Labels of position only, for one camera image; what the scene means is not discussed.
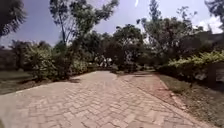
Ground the red brick path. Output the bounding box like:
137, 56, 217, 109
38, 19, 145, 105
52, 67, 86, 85
0, 70, 214, 128

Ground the tree with sparse crown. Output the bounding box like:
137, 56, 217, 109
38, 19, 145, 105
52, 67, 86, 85
204, 0, 224, 32

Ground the row of leafy bushes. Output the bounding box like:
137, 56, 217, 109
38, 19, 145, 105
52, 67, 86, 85
22, 42, 92, 83

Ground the round dark bush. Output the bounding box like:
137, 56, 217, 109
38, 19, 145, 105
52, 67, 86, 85
116, 61, 138, 74

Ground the trimmed green hedge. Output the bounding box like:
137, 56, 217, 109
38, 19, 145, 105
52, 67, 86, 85
155, 49, 224, 92

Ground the tall thin-trunked tree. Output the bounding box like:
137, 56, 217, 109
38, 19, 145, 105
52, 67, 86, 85
48, 0, 120, 80

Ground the dark building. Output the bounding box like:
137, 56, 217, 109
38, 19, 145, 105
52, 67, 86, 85
179, 29, 224, 55

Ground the grass and earth verge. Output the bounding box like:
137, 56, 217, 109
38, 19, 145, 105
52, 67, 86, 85
155, 73, 224, 128

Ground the row of trees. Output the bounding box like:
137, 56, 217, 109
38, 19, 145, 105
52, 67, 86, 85
79, 0, 214, 73

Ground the palm tree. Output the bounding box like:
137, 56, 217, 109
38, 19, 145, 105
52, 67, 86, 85
0, 0, 27, 38

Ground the darker red brick strip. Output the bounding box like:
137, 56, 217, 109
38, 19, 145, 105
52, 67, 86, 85
119, 73, 188, 112

